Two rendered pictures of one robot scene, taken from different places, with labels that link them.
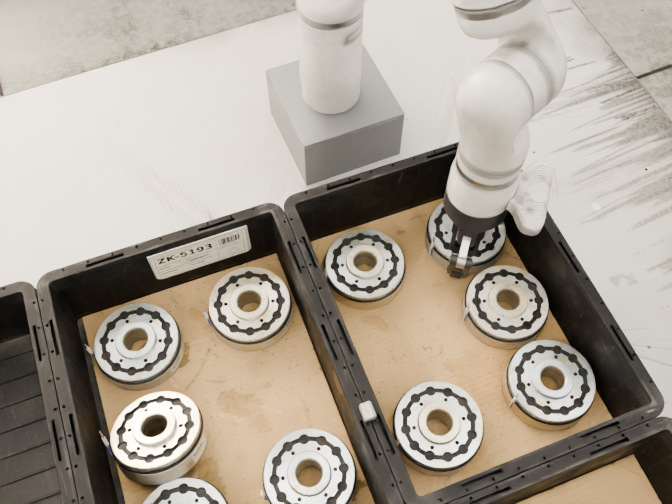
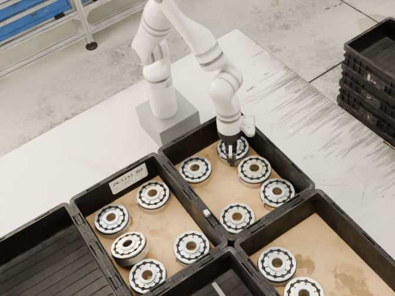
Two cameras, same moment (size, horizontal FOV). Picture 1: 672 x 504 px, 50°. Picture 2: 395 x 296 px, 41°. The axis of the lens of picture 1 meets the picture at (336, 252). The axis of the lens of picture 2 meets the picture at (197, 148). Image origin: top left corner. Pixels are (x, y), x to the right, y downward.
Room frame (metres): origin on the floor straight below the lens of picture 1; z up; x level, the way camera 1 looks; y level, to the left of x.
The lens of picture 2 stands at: (-0.56, 0.03, 2.16)
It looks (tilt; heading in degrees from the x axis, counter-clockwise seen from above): 50 degrees down; 355
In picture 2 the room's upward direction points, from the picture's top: 10 degrees counter-clockwise
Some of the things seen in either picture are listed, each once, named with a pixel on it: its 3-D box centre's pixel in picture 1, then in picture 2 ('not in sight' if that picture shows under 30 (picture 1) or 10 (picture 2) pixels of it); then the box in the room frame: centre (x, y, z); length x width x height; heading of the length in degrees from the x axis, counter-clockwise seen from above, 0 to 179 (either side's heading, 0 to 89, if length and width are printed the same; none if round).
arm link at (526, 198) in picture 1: (501, 177); (235, 118); (0.45, -0.18, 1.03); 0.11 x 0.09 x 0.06; 74
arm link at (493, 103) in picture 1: (496, 120); (225, 97); (0.45, -0.16, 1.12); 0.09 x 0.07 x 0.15; 134
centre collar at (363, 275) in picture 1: (365, 261); (194, 168); (0.44, -0.04, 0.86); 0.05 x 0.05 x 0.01
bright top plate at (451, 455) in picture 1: (438, 423); (237, 218); (0.23, -0.12, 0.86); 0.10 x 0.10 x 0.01
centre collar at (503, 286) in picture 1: (508, 300); (254, 168); (0.38, -0.21, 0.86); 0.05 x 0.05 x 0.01
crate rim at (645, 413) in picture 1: (458, 300); (233, 169); (0.36, -0.14, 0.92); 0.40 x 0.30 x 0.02; 21
